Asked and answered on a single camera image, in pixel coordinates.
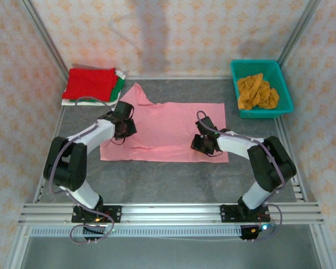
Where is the pink t-shirt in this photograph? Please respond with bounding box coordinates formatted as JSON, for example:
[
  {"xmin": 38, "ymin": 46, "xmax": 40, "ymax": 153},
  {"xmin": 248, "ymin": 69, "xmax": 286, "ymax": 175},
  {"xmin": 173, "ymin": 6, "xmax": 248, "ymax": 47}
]
[{"xmin": 100, "ymin": 82, "xmax": 230, "ymax": 164}]

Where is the stack of folded cloths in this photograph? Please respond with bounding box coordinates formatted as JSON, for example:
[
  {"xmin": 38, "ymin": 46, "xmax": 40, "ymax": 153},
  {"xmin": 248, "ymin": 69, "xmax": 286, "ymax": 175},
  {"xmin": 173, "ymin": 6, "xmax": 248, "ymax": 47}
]
[{"xmin": 61, "ymin": 71, "xmax": 127, "ymax": 106}]

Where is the green folded t-shirt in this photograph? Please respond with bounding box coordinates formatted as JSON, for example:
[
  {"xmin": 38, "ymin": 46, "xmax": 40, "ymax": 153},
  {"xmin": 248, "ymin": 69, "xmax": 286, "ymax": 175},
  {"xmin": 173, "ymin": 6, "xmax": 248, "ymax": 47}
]
[{"xmin": 69, "ymin": 77, "xmax": 126, "ymax": 103}]

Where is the red folded t-shirt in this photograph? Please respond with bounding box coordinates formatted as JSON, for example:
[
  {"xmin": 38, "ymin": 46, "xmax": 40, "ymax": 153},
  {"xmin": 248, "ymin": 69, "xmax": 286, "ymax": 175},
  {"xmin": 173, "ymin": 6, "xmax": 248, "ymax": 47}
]
[{"xmin": 62, "ymin": 68, "xmax": 119, "ymax": 102}]

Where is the mustard yellow t-shirt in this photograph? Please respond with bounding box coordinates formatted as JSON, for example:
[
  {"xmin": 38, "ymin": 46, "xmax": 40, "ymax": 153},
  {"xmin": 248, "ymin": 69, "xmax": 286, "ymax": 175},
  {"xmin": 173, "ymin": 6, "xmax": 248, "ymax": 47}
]
[{"xmin": 237, "ymin": 72, "xmax": 281, "ymax": 110}]

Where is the teal plastic basket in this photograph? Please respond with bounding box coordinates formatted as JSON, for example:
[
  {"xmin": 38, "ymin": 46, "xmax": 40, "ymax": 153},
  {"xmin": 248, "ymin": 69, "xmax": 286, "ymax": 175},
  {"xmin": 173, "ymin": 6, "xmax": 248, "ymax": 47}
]
[{"xmin": 230, "ymin": 59, "xmax": 294, "ymax": 120}]

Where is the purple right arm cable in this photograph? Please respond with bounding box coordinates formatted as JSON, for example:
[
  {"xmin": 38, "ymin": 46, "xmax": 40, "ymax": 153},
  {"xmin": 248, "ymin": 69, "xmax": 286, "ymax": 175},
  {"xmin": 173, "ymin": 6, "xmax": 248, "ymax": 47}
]
[{"xmin": 196, "ymin": 110, "xmax": 283, "ymax": 242}]

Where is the aluminium back rail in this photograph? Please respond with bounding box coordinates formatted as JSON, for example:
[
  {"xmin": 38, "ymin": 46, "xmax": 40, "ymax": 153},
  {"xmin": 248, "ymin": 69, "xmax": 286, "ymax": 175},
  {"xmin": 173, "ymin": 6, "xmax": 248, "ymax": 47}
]
[{"xmin": 125, "ymin": 75, "xmax": 233, "ymax": 81}]

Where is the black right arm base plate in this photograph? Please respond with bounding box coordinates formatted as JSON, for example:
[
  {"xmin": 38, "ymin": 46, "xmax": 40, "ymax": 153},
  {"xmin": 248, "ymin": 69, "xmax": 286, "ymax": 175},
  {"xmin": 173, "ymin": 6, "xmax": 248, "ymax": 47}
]
[{"xmin": 220, "ymin": 204, "xmax": 270, "ymax": 224}]

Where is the aluminium mounting rail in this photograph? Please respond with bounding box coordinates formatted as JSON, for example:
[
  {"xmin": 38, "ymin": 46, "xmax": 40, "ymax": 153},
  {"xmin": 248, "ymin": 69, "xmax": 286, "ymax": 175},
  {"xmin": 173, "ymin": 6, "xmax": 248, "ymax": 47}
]
[{"xmin": 18, "ymin": 203, "xmax": 325, "ymax": 225}]

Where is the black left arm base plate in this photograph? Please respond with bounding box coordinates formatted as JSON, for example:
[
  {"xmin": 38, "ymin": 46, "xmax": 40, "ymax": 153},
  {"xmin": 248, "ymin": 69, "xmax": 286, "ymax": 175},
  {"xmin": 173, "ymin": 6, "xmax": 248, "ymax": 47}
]
[{"xmin": 71, "ymin": 205, "xmax": 122, "ymax": 224}]

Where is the slotted grey cable duct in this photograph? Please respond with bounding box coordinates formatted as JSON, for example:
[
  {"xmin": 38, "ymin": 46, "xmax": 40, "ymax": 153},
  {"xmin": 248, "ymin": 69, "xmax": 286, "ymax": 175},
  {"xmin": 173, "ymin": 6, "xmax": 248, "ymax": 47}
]
[{"xmin": 29, "ymin": 225, "xmax": 243, "ymax": 238}]

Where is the aluminium frame post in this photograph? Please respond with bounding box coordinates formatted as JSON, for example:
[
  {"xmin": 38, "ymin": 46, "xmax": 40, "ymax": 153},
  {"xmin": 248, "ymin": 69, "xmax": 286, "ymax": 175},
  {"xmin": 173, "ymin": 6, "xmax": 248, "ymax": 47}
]
[
  {"xmin": 22, "ymin": 0, "xmax": 70, "ymax": 82},
  {"xmin": 277, "ymin": 0, "xmax": 322, "ymax": 67}
]

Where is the aluminium frame leg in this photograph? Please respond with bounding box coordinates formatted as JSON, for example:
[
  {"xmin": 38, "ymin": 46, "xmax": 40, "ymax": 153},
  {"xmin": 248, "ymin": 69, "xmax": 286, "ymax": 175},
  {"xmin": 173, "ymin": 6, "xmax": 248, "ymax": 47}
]
[
  {"xmin": 310, "ymin": 224, "xmax": 336, "ymax": 269},
  {"xmin": 4, "ymin": 224, "xmax": 31, "ymax": 269}
]

